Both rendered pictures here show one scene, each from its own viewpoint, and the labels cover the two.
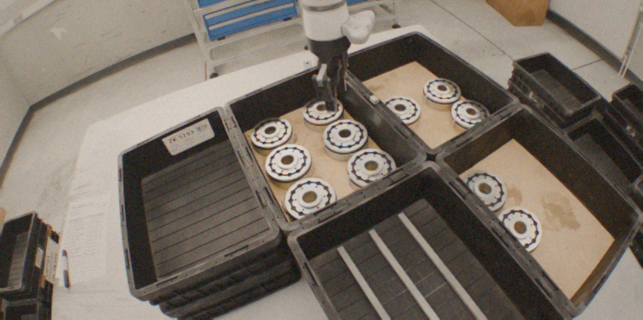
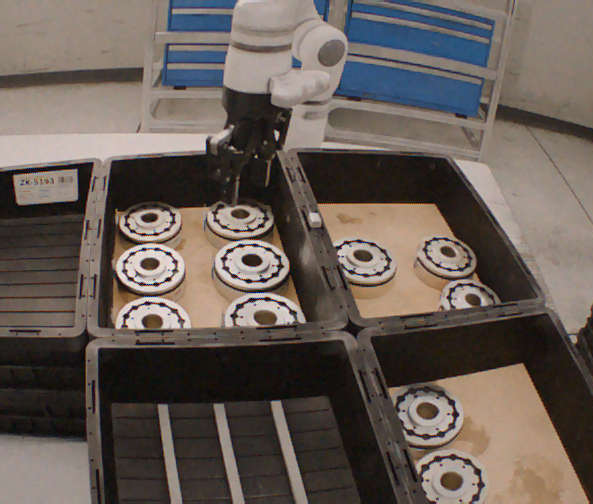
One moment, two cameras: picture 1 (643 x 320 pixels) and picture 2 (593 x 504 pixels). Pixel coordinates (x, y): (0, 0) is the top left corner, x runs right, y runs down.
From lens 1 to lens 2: 21 cm
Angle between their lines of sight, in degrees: 8
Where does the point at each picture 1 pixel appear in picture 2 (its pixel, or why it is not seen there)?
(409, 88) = (401, 238)
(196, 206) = (15, 278)
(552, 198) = (537, 465)
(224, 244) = not seen: hidden behind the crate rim
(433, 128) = (403, 308)
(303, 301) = not seen: hidden behind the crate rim
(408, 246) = (265, 448)
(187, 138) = (43, 187)
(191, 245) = not seen: outside the picture
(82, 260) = not seen: outside the picture
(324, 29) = (244, 76)
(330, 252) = (148, 407)
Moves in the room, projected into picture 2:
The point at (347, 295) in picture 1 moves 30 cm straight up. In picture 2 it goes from (144, 466) to (107, 259)
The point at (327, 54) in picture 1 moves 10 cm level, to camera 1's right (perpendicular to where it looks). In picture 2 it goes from (239, 111) to (331, 125)
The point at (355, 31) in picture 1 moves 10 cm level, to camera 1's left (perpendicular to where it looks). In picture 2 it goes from (280, 88) to (187, 78)
